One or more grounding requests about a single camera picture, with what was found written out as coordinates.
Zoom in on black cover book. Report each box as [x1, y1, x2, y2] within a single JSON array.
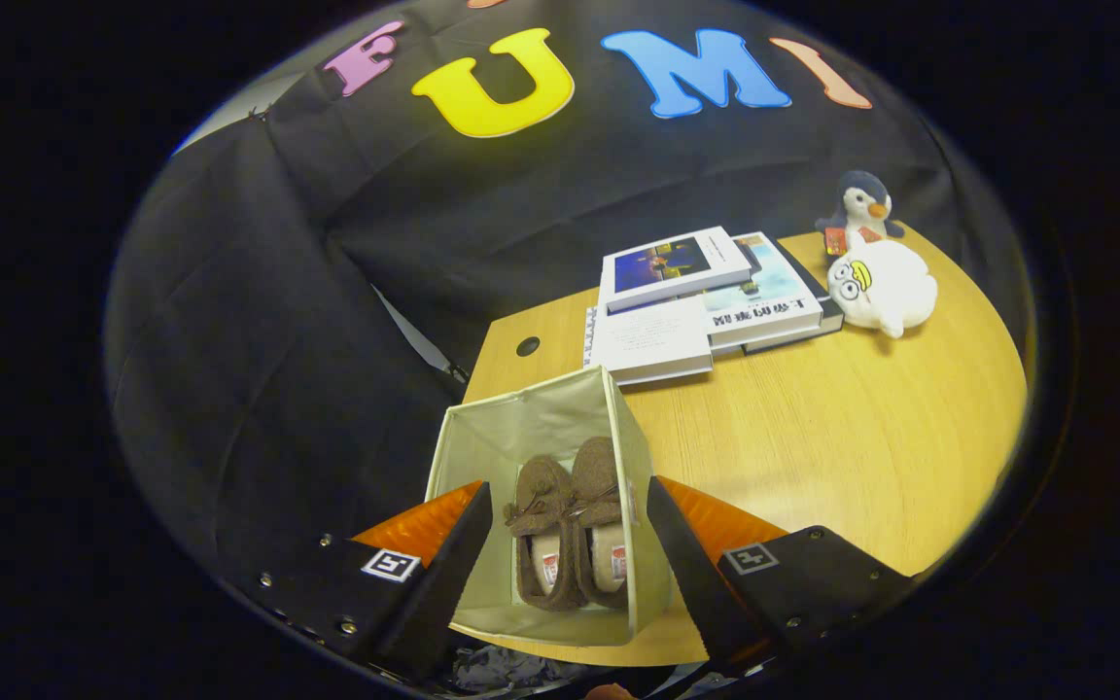
[[741, 238, 846, 356]]

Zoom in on white seal plush toy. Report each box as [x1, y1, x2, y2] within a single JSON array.
[[826, 238, 939, 340]]

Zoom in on grey penguin plush toy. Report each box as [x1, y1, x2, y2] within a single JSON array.
[[815, 170, 907, 260]]

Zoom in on small book with blue picture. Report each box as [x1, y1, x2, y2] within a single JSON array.
[[602, 227, 754, 315]]

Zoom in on brown fuzzy slipper shoe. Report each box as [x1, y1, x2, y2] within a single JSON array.
[[570, 436, 632, 611], [505, 455, 585, 613]]

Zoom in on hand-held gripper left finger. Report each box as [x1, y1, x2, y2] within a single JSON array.
[[229, 480, 493, 682]]

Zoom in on black backdrop cloth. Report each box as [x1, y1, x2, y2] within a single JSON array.
[[105, 0, 1033, 623]]

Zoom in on white cover book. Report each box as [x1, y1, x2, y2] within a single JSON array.
[[583, 297, 716, 388]]

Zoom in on beige fabric storage box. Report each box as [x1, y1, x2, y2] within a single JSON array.
[[424, 366, 674, 648]]

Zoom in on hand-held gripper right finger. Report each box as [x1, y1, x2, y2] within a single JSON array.
[[646, 476, 914, 672]]

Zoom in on light blue cover book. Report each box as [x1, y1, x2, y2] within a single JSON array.
[[699, 231, 826, 350]]

